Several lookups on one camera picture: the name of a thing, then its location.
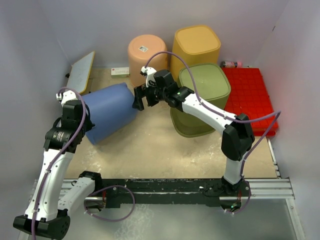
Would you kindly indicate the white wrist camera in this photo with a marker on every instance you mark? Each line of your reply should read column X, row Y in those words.
column 148, row 73
column 66, row 96

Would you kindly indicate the orange round plastic bucket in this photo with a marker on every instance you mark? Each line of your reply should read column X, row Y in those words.
column 139, row 51

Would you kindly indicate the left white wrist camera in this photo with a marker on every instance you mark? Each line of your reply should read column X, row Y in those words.
column 66, row 96

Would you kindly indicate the small pink capped bottle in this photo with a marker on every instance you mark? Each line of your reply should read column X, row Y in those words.
column 231, row 64

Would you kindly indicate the white yellow-edged board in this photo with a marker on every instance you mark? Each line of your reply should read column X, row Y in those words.
column 79, row 76

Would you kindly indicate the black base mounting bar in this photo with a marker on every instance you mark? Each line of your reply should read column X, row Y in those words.
column 211, row 192

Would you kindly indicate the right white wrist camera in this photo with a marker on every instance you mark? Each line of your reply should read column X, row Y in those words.
column 148, row 73

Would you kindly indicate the blue round plastic bucket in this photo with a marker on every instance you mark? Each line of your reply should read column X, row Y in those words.
column 110, row 110

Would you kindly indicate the yellow mesh plastic basket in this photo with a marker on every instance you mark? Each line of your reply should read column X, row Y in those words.
column 196, row 44

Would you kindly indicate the small white box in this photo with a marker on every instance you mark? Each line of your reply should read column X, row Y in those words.
column 120, row 72

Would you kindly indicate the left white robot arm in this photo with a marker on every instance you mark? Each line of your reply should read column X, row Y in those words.
column 48, row 214

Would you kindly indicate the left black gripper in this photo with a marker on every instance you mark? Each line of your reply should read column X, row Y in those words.
column 89, row 124

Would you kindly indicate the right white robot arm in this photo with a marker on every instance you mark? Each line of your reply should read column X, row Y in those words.
column 236, row 132

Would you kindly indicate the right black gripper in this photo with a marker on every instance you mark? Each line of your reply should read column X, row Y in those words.
column 140, row 92

